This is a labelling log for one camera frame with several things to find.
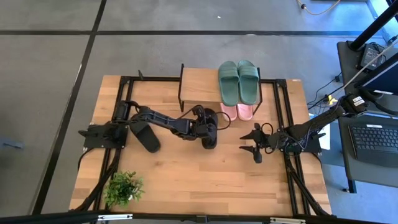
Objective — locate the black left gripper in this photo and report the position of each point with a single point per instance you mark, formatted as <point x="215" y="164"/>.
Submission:
<point x="194" y="127"/>

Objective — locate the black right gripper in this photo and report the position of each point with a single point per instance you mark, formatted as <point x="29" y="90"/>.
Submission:
<point x="270" y="141"/>

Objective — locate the black rubber slide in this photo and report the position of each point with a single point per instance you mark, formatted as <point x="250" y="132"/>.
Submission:
<point x="146" y="138"/>
<point x="212" y="141"/>

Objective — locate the pink rubber slide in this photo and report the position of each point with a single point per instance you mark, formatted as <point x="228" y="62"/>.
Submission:
<point x="229" y="112"/>
<point x="245" y="112"/>

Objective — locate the green rubber slide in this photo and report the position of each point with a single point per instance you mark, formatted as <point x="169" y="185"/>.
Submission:
<point x="229" y="84"/>
<point x="248" y="81"/>

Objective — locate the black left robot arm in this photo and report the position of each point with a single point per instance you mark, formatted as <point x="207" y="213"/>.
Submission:
<point x="161" y="119"/>

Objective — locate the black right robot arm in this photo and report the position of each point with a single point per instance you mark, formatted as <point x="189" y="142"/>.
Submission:
<point x="320" y="119"/>

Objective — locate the small green potted plant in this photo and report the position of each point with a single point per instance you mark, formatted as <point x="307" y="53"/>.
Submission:
<point x="123" y="188"/>

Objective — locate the dark grey side desk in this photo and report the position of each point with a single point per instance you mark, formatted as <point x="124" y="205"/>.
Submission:
<point x="367" y="177"/>

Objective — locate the black laptop keyboard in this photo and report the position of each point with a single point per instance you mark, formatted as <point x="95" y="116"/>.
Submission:
<point x="374" y="141"/>

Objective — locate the black power adapter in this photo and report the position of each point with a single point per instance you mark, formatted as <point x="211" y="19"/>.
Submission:
<point x="369" y="55"/>

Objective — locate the black overhead rig bar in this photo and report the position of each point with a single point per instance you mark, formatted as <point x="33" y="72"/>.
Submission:
<point x="62" y="217"/>

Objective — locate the black metal pole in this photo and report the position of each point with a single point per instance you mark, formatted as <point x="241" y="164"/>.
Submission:
<point x="373" y="28"/>

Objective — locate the wooden shelf with black frame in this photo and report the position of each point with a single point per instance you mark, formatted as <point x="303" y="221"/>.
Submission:
<point x="199" y="85"/>

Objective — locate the black metal table frame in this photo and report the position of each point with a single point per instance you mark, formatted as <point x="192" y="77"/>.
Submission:
<point x="292" y="183"/>

